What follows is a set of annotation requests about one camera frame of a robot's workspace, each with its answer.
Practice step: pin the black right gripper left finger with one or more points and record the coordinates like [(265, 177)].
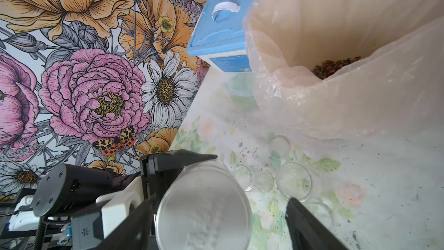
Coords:
[(134, 233)]

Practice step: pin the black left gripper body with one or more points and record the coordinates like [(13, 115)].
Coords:
[(160, 170)]

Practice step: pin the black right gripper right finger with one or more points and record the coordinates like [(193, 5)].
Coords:
[(307, 232)]

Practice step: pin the clear jar with dried flowers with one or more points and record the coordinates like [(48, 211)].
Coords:
[(294, 180)]

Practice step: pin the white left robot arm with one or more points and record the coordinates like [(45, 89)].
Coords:
[(77, 208)]

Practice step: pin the blue lidded storage box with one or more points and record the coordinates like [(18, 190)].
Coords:
[(218, 37)]

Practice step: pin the bin with plastic liner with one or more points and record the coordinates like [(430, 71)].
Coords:
[(348, 68)]

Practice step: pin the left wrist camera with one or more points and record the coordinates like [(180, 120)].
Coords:
[(91, 225)]

